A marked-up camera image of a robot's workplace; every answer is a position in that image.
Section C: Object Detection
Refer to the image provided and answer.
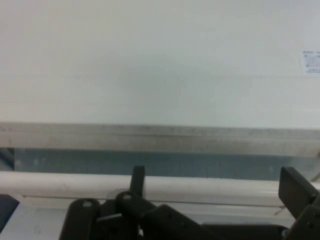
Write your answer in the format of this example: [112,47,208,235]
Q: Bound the cream toaster oven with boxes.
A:
[0,0,320,131]

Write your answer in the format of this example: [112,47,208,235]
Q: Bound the cream oven door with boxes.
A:
[0,121,320,240]

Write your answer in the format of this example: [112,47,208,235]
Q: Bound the white label sticker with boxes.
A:
[300,49,320,75]

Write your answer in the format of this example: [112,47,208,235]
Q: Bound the cream oven door handle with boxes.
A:
[0,171,320,208]

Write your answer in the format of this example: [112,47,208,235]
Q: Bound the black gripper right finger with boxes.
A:
[278,166,320,240]

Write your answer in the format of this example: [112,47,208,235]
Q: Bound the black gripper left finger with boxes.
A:
[59,165,204,240]

